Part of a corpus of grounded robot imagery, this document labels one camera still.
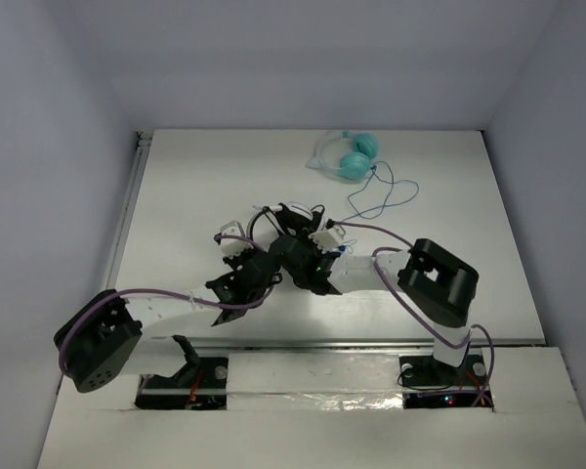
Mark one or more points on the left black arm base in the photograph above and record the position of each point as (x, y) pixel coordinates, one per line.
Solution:
(203, 387)

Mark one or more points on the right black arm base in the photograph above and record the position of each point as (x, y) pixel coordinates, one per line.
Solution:
(429, 384)

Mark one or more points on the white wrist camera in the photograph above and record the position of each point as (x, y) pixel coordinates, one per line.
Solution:
(328, 239)
(232, 240)

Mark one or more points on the aluminium rail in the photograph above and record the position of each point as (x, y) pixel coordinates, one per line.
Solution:
(161, 344)

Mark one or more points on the teal headphones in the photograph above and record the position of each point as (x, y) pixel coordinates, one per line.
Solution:
(355, 164)

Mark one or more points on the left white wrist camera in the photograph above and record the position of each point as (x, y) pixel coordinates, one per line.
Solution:
(232, 240)

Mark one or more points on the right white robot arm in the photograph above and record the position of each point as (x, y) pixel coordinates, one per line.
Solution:
(434, 286)

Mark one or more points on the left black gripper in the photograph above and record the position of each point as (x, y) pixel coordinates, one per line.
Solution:
(244, 261)

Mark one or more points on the black and white headphones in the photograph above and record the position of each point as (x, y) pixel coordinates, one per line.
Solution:
(289, 218)

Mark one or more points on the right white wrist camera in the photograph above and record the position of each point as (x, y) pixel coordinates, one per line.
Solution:
(328, 239)

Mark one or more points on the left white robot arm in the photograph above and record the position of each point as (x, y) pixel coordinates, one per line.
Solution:
(96, 344)

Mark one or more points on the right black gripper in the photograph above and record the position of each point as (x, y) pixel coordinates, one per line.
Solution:
(309, 240)

